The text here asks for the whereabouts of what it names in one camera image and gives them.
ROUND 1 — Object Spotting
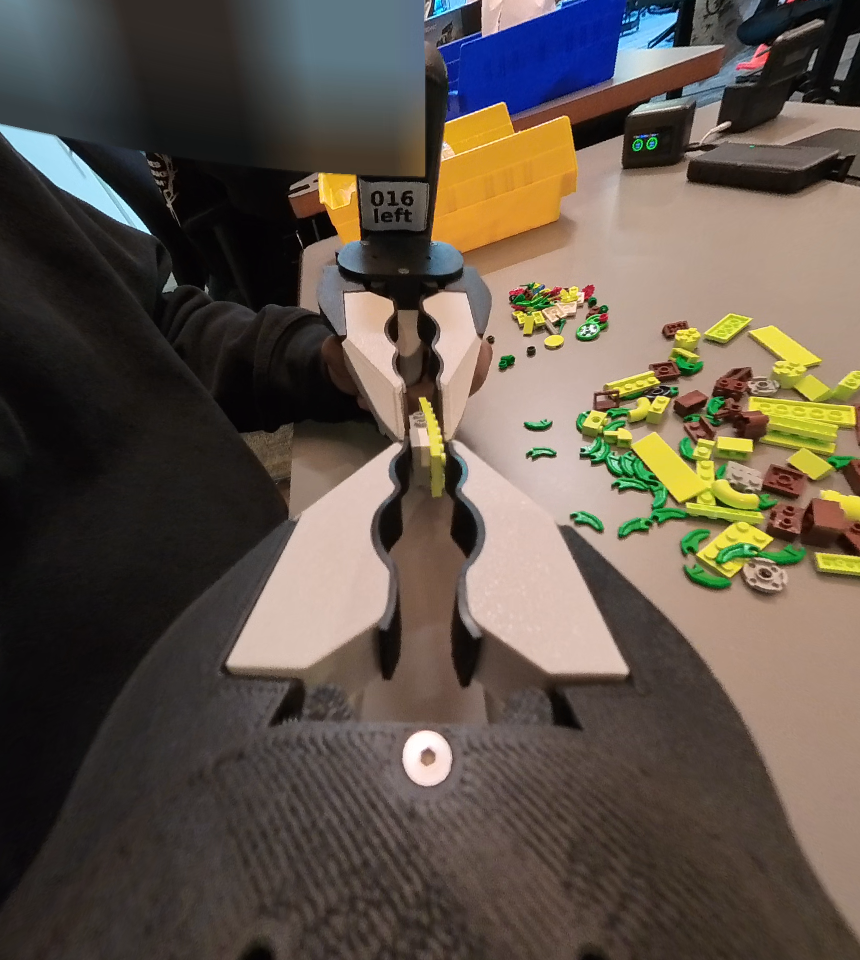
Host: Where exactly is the yellow plastic bin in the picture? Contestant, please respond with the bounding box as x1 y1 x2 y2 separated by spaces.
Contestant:
317 116 578 254
441 101 515 156

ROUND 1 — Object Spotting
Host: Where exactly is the blue plastic bin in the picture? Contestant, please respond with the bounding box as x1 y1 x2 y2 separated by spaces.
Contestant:
441 0 629 117

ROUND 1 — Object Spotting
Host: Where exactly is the person's left hand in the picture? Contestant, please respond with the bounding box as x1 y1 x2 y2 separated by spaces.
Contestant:
321 333 372 412

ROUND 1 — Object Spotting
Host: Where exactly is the person's left forearm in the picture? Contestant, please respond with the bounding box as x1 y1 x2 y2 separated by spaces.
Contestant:
163 285 341 432

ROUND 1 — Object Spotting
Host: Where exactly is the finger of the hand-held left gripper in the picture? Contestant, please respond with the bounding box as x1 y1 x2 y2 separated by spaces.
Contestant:
340 291 411 441
426 291 481 445

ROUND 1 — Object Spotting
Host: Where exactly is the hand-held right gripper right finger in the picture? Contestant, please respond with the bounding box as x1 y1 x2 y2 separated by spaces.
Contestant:
445 439 632 691

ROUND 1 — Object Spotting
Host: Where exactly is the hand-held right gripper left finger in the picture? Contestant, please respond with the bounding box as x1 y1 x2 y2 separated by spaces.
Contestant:
224 439 410 684

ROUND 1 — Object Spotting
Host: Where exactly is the pile of mixed toy bricks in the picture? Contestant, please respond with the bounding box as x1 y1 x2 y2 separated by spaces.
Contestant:
576 313 860 594

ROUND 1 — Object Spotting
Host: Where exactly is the black device green display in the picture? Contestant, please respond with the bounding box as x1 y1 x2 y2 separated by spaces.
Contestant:
622 97 698 170

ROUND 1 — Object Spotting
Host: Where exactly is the wooden background table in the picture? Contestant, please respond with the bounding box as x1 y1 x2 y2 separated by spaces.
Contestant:
512 45 727 132

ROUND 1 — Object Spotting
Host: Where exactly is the black power adapter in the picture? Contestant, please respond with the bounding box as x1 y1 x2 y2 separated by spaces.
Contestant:
717 18 828 135

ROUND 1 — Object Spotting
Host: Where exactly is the heap of small brick parts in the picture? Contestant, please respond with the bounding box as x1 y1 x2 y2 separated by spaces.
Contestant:
508 283 614 346

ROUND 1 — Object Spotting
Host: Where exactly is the lime long studded plate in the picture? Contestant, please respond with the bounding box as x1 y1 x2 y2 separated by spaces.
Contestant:
418 397 447 498

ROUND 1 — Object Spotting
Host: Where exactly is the black flat bar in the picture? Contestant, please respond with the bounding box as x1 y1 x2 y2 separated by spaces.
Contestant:
687 142 857 195

